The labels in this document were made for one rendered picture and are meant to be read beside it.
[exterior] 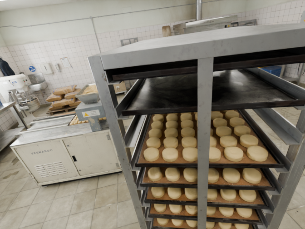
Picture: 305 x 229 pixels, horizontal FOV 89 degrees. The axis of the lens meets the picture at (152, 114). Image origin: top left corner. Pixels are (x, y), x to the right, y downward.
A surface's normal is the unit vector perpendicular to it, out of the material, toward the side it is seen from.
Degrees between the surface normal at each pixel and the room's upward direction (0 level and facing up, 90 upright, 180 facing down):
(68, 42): 90
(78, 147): 90
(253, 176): 0
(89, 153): 90
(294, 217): 0
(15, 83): 90
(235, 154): 0
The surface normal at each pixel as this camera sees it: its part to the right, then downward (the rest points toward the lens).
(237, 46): -0.14, 0.48
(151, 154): -0.14, -0.88
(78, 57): 0.18, 0.43
